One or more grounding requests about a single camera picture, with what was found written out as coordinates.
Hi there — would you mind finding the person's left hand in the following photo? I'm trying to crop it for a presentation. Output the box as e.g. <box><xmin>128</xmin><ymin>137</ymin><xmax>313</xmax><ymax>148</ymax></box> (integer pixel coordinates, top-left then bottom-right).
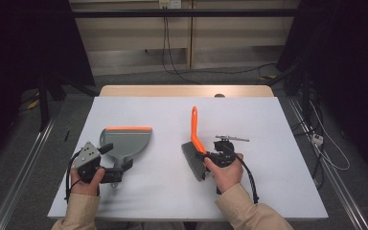
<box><xmin>70</xmin><ymin>167</ymin><xmax>105</xmax><ymax>196</ymax></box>

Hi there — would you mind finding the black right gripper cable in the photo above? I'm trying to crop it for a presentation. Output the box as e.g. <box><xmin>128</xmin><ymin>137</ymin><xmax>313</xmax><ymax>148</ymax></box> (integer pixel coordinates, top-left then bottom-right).
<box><xmin>229</xmin><ymin>151</ymin><xmax>260</xmax><ymax>205</ymax></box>

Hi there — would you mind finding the wooden table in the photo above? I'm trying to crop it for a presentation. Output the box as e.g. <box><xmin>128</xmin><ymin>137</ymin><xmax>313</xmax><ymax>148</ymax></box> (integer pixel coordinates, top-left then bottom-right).
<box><xmin>99</xmin><ymin>84</ymin><xmax>275</xmax><ymax>98</ymax></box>

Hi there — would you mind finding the white table cover board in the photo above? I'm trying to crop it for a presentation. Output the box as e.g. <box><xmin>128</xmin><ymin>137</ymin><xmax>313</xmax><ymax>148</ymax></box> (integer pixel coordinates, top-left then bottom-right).
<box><xmin>47</xmin><ymin>96</ymin><xmax>330</xmax><ymax>222</ymax></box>

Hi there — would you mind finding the white wall socket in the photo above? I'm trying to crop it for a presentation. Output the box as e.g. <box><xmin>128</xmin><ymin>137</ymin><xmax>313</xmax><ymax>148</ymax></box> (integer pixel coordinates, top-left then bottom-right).
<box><xmin>158</xmin><ymin>0</ymin><xmax>182</xmax><ymax>10</ymax></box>

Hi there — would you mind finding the grey dustpan with orange edge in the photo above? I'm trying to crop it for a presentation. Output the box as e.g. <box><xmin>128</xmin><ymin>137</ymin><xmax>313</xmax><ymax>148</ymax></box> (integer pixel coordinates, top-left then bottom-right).
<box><xmin>99</xmin><ymin>126</ymin><xmax>153</xmax><ymax>188</ymax></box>

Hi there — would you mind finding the metal floor rail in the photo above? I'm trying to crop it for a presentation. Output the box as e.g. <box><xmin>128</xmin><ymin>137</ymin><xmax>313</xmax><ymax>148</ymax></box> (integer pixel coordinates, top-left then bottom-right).
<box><xmin>287</xmin><ymin>97</ymin><xmax>368</xmax><ymax>230</ymax></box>
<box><xmin>0</xmin><ymin>111</ymin><xmax>61</xmax><ymax>230</ymax></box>

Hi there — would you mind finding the black floor cable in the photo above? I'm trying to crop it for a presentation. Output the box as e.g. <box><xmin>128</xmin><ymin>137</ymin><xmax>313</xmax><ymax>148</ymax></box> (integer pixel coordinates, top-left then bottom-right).
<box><xmin>169</xmin><ymin>62</ymin><xmax>279</xmax><ymax>77</ymax></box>

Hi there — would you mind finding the black horizontal bar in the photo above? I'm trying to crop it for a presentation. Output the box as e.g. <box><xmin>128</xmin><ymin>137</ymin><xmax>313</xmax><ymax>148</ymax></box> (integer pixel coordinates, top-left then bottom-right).
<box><xmin>71</xmin><ymin>9</ymin><xmax>301</xmax><ymax>18</ymax></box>

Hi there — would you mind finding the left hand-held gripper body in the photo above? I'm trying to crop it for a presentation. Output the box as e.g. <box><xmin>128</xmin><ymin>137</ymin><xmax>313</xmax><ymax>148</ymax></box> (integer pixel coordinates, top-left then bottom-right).
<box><xmin>71</xmin><ymin>141</ymin><xmax>125</xmax><ymax>193</ymax></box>

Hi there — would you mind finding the bundle of black cables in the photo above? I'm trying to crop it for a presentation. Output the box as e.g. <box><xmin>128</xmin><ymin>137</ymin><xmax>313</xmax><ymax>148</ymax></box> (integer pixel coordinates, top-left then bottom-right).
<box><xmin>291</xmin><ymin>92</ymin><xmax>328</xmax><ymax>190</ymax></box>

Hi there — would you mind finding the black metal stand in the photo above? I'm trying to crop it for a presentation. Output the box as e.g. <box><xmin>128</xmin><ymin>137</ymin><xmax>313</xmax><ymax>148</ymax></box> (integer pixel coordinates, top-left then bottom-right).
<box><xmin>266</xmin><ymin>60</ymin><xmax>314</xmax><ymax>128</ymax></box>
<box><xmin>37</xmin><ymin>68</ymin><xmax>100</xmax><ymax>132</ymax></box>

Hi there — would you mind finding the person's right hand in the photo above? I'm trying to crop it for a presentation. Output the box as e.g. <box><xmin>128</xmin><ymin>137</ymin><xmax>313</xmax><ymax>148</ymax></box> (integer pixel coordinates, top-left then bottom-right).
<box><xmin>203</xmin><ymin>152</ymin><xmax>244</xmax><ymax>195</ymax></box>

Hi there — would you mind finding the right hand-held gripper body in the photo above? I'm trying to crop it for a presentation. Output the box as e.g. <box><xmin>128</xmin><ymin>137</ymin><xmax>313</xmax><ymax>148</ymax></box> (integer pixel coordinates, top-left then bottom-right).
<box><xmin>211</xmin><ymin>134</ymin><xmax>251</xmax><ymax>169</ymax></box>

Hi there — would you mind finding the beige wooden cabinet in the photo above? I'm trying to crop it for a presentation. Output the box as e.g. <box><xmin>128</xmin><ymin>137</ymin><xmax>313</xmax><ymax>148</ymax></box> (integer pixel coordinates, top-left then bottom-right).
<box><xmin>69</xmin><ymin>0</ymin><xmax>301</xmax><ymax>77</ymax></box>

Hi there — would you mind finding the orange brush with grey bristles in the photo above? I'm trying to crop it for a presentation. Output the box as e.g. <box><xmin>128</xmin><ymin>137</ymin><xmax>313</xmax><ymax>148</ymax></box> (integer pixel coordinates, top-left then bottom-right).
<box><xmin>180</xmin><ymin>105</ymin><xmax>209</xmax><ymax>183</ymax></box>

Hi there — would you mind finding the white cable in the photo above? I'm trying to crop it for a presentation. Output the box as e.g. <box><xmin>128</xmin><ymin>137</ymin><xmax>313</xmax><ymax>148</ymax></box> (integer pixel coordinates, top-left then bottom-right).
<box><xmin>310</xmin><ymin>100</ymin><xmax>352</xmax><ymax>172</ymax></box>

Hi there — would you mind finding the dark curtain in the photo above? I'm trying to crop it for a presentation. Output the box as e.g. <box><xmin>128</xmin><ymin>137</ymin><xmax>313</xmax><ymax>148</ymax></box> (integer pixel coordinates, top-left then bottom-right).
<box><xmin>0</xmin><ymin>0</ymin><xmax>96</xmax><ymax>167</ymax></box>
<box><xmin>276</xmin><ymin>0</ymin><xmax>368</xmax><ymax>183</ymax></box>

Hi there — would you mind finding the black hanging cable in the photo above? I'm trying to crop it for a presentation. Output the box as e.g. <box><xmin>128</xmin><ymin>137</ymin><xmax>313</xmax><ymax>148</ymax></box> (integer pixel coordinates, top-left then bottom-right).
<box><xmin>161</xmin><ymin>7</ymin><xmax>202</xmax><ymax>85</ymax></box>

